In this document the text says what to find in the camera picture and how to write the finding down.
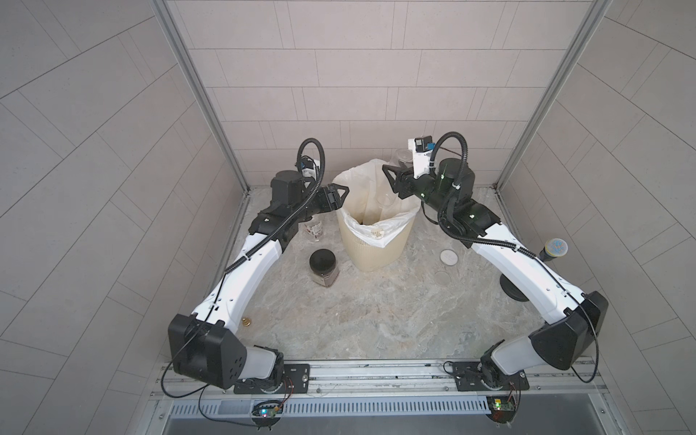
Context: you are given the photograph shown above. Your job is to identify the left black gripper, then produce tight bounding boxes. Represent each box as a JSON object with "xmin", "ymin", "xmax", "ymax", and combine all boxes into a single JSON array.
[{"xmin": 286, "ymin": 185, "xmax": 347, "ymax": 224}]

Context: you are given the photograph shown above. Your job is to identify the white lid rose tea jar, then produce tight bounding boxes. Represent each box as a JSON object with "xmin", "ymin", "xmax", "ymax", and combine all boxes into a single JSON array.
[{"xmin": 303, "ymin": 217, "xmax": 324, "ymax": 242}]

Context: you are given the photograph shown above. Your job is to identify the black lid glass jar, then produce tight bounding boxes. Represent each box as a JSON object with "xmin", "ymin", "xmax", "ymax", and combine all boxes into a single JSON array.
[{"xmin": 309, "ymin": 248, "xmax": 340, "ymax": 287}]

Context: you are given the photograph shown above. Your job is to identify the white jar lid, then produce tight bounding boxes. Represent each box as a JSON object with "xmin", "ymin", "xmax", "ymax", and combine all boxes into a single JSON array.
[{"xmin": 440, "ymin": 249, "xmax": 459, "ymax": 266}]

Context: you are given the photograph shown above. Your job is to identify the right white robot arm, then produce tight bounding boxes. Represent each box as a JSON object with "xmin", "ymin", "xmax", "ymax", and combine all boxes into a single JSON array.
[{"xmin": 382, "ymin": 159, "xmax": 608, "ymax": 384}]

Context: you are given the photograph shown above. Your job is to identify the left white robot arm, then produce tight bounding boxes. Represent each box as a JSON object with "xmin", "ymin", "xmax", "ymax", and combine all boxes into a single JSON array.
[{"xmin": 168, "ymin": 170, "xmax": 350, "ymax": 391}]

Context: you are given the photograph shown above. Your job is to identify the white trash bag liner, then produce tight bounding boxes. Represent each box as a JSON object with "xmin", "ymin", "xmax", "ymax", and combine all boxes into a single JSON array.
[{"xmin": 333, "ymin": 159, "xmax": 421, "ymax": 248}]

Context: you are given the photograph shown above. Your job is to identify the beige ribbed trash bin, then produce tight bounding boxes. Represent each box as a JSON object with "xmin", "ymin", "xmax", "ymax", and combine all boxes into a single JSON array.
[{"xmin": 343, "ymin": 225, "xmax": 413, "ymax": 272}]

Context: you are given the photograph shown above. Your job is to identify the round knob on stalk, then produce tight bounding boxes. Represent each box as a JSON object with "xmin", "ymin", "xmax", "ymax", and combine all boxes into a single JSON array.
[{"xmin": 539, "ymin": 237, "xmax": 569, "ymax": 262}]

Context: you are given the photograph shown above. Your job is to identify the left circuit board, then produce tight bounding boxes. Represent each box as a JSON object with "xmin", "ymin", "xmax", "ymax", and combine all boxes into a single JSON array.
[{"xmin": 251, "ymin": 401, "xmax": 284, "ymax": 419}]

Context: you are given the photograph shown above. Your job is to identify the circuit board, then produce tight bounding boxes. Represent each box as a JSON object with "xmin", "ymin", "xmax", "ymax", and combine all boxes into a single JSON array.
[
  {"xmin": 487, "ymin": 396, "xmax": 518, "ymax": 424},
  {"xmin": 251, "ymin": 401, "xmax": 284, "ymax": 419}
]

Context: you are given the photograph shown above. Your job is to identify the right circuit board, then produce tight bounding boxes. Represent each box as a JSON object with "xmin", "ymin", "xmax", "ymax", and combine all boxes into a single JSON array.
[{"xmin": 487, "ymin": 396, "xmax": 518, "ymax": 424}]

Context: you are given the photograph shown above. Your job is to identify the left black corrugated cable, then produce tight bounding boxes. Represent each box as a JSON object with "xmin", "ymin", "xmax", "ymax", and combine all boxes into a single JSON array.
[{"xmin": 224, "ymin": 137, "xmax": 326, "ymax": 276}]

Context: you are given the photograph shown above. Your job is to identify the black corrugated cable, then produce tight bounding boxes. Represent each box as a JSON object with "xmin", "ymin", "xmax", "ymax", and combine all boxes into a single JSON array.
[
  {"xmin": 224, "ymin": 137, "xmax": 326, "ymax": 276},
  {"xmin": 428, "ymin": 131, "xmax": 545, "ymax": 262}
]

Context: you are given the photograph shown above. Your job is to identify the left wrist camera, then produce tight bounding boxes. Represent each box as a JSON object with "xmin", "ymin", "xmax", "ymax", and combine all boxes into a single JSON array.
[{"xmin": 297, "ymin": 155, "xmax": 320, "ymax": 181}]

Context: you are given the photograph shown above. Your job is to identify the right black corrugated cable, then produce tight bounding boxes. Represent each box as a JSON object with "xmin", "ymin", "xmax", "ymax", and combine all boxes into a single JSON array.
[{"xmin": 428, "ymin": 131, "xmax": 545, "ymax": 262}]

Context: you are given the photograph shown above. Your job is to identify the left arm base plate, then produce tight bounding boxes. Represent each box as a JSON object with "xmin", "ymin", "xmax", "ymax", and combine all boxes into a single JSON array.
[{"xmin": 233, "ymin": 364, "xmax": 311, "ymax": 395}]

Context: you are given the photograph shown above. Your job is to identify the aluminium mounting rail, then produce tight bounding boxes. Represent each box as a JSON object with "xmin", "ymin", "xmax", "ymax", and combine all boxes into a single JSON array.
[{"xmin": 149, "ymin": 355, "xmax": 607, "ymax": 401}]

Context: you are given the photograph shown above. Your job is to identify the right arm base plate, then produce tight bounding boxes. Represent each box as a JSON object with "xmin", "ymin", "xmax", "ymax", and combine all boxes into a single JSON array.
[{"xmin": 442, "ymin": 361, "xmax": 530, "ymax": 393}]

